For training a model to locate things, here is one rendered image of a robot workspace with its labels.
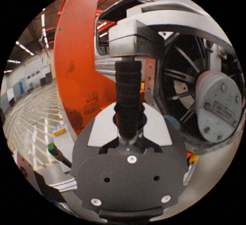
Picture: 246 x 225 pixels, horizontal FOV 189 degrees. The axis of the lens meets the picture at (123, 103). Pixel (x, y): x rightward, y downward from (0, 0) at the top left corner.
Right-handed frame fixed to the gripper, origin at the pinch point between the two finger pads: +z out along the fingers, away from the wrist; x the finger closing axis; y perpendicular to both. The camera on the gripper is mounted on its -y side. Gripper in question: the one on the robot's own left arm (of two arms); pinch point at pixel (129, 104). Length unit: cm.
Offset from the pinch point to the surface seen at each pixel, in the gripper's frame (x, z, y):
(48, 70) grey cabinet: -867, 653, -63
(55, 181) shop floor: -78, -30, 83
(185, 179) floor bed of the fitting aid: 59, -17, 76
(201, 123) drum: 13.1, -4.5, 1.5
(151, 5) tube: 3.5, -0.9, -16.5
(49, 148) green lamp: -29.6, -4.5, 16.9
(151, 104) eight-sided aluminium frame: 10.2, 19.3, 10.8
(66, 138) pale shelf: -43, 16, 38
